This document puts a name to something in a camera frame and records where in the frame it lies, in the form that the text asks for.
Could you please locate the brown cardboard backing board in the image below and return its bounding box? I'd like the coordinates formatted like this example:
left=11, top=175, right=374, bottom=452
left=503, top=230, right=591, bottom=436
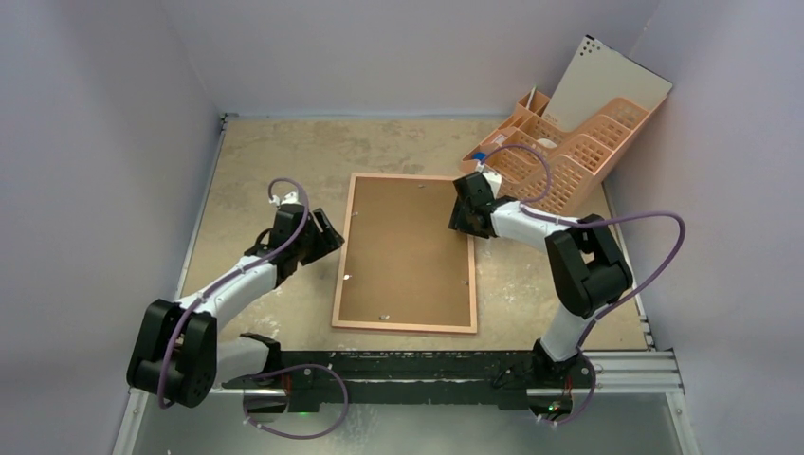
left=337, top=176, right=473, bottom=328

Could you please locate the pink picture frame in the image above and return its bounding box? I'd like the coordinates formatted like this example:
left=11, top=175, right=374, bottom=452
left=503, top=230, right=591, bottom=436
left=331, top=172, right=479, bottom=336

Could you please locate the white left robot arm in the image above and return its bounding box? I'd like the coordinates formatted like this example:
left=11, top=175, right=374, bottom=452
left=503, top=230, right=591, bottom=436
left=126, top=202, right=344, bottom=408

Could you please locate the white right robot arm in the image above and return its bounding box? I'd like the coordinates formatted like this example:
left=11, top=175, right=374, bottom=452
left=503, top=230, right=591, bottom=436
left=448, top=172, right=633, bottom=386

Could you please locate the orange plastic desk organizer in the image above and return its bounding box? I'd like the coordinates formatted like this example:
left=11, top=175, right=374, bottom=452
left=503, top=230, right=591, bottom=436
left=459, top=91, right=653, bottom=215

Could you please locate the white tape roll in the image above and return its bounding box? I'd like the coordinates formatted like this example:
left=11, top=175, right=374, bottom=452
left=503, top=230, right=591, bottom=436
left=537, top=137, right=557, bottom=149

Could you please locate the green white pen upright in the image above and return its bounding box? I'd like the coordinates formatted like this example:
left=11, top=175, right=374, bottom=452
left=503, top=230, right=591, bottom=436
left=526, top=85, right=538, bottom=110

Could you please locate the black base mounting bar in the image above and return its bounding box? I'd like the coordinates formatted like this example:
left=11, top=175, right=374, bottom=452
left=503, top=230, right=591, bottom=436
left=227, top=350, right=596, bottom=417

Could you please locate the grey perforated board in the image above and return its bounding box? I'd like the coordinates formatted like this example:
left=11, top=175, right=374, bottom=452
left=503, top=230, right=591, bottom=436
left=542, top=35, right=672, bottom=132

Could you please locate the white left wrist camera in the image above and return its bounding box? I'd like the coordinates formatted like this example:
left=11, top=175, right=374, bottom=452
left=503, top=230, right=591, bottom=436
left=271, top=191, right=300, bottom=208

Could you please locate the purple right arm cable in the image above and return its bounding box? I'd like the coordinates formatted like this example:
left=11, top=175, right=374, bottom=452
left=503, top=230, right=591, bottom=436
left=477, top=144, right=687, bottom=427

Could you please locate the aluminium rail frame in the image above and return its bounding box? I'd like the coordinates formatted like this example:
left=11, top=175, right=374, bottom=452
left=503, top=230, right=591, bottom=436
left=114, top=118, right=690, bottom=454

